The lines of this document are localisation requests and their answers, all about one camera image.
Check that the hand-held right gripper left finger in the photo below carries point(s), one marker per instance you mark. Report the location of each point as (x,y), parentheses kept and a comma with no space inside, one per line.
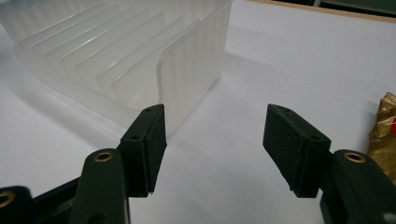
(143,155)

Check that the translucent white plastic divider rack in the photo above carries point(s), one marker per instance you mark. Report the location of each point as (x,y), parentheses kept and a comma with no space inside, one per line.
(124,56)

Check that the gold foil snack packet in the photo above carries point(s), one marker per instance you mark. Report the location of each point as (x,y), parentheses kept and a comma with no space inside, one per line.
(383,137)

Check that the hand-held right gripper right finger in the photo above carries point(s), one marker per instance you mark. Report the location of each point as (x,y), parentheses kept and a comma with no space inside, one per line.
(295,149)

